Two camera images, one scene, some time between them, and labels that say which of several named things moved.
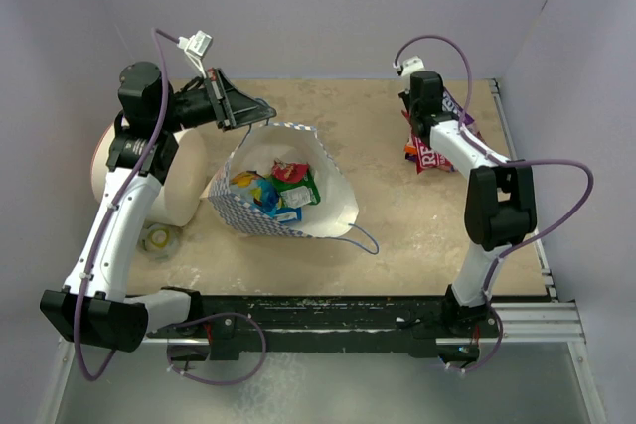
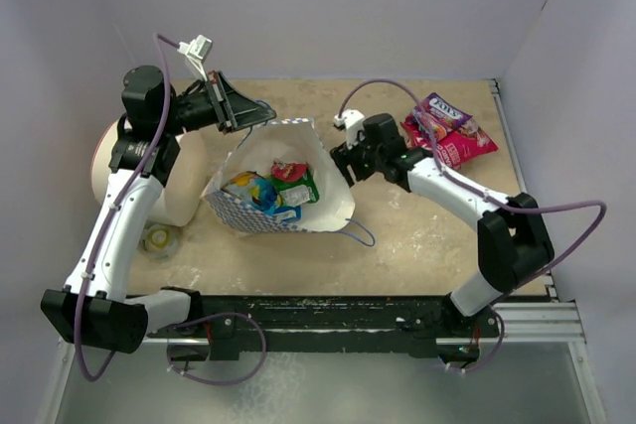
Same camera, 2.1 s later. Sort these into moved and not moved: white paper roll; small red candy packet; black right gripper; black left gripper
Moved: black right gripper
Not moved: small red candy packet; black left gripper; white paper roll
